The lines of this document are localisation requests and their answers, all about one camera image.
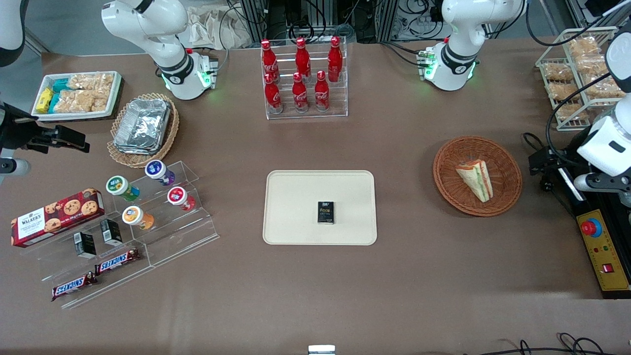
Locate white wire rack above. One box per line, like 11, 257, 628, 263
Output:
535, 27, 631, 132

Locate yellow snack packet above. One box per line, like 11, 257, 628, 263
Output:
36, 87, 54, 114

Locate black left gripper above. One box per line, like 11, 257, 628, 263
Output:
529, 141, 585, 177

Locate rice cracker bag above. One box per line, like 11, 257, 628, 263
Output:
53, 89, 110, 114
68, 72, 115, 91

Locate triangle sandwich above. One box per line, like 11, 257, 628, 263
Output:
455, 159, 494, 204

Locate black appliance housing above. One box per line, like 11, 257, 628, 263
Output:
554, 148, 631, 300

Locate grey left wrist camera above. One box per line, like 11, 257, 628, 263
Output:
574, 173, 631, 194

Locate yellow control box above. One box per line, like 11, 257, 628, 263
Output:
575, 209, 631, 293

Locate black aluminium frame rack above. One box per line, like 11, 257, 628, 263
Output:
239, 0, 396, 44

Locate cup with green lid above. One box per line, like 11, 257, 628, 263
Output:
105, 175, 140, 202

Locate small black carton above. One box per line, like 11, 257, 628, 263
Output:
73, 231, 97, 259
100, 218, 123, 247

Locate cup with orange body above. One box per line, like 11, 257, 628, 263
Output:
121, 205, 155, 231

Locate red Walkers cookie box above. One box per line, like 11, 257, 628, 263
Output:
10, 188, 105, 249

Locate small black card box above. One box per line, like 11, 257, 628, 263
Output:
317, 201, 336, 225

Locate white rectangular snack tray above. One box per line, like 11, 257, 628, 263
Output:
31, 71, 123, 122

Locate beige plastic tray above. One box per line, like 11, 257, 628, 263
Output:
263, 170, 378, 246

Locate cup with purple lid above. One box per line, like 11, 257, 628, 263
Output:
144, 159, 176, 187

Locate black table cable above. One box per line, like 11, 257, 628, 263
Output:
522, 132, 555, 194

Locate cup with red lid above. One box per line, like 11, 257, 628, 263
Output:
166, 186, 197, 212

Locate red emergency stop button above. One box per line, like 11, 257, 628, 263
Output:
580, 218, 603, 238

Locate clear acrylic bottle rack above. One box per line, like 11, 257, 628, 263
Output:
260, 36, 349, 121

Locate black floor cables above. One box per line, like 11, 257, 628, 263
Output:
463, 332, 618, 355

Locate Snickers chocolate bar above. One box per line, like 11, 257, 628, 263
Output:
51, 271, 98, 302
94, 248, 140, 276

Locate cream cloth bag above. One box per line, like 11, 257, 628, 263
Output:
186, 4, 253, 50

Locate red cola bottle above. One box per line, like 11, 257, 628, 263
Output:
264, 73, 284, 114
327, 36, 344, 83
291, 72, 310, 113
314, 71, 331, 112
294, 37, 313, 80
260, 39, 280, 82

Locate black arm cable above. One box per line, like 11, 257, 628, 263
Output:
544, 72, 615, 166

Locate tan snack bag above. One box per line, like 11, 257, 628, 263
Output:
557, 102, 588, 122
568, 37, 600, 57
574, 54, 608, 75
584, 73, 628, 100
542, 63, 575, 83
547, 81, 581, 102

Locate oval light wicker basket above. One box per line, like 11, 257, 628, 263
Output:
106, 92, 180, 169

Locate stack of foil containers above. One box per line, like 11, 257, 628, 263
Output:
113, 98, 172, 156

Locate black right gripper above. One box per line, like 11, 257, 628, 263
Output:
0, 103, 91, 152

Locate round brown wicker basket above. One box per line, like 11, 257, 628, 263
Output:
433, 136, 523, 218

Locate clear acrylic tiered stand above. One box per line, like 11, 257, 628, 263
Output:
20, 160, 220, 311

